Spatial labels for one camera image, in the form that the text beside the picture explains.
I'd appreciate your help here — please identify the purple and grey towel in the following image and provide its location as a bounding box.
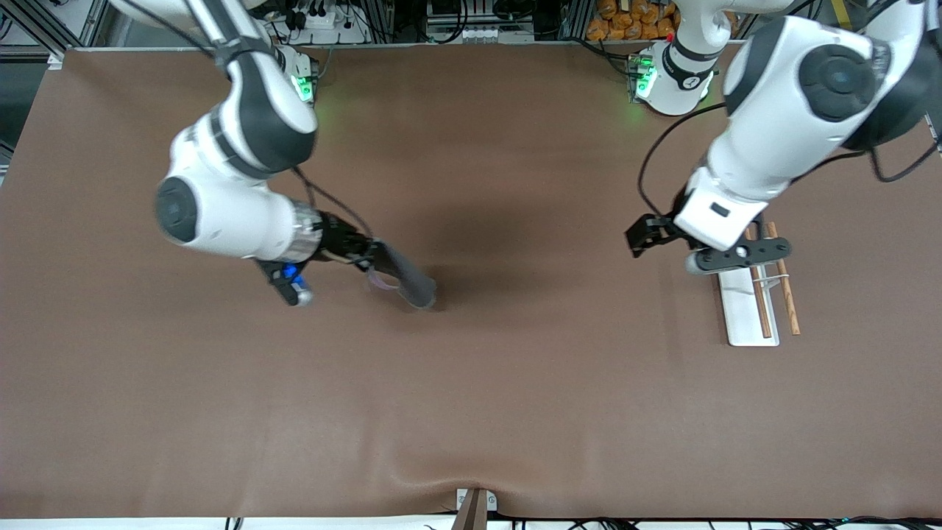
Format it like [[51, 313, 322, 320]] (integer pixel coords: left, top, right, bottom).
[[366, 240, 438, 310]]

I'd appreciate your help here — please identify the white rectangular tray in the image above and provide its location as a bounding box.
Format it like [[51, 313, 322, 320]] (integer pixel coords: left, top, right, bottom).
[[718, 221, 801, 347]]

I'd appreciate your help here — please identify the brown table cover mat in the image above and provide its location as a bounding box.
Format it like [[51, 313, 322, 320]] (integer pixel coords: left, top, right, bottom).
[[0, 40, 942, 520]]

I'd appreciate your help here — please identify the pile of orange items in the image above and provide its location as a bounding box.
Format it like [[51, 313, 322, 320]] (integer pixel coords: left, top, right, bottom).
[[587, 0, 681, 42]]

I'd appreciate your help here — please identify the white power strip with plugs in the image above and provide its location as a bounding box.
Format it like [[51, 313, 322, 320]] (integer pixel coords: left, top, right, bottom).
[[283, 0, 369, 45]]

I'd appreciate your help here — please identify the brown wooden strip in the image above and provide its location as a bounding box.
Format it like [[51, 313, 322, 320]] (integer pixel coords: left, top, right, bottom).
[[450, 489, 489, 530]]

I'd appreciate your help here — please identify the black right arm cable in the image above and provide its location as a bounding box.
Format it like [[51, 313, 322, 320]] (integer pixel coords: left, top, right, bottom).
[[110, 0, 376, 244]]

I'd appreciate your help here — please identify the aluminium frame post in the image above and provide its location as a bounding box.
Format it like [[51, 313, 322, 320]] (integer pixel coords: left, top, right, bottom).
[[370, 0, 403, 42], [66, 0, 111, 49], [561, 0, 591, 40]]

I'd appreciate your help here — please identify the small metal bracket plate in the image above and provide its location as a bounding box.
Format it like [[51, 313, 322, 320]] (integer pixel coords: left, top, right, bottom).
[[456, 488, 498, 513]]

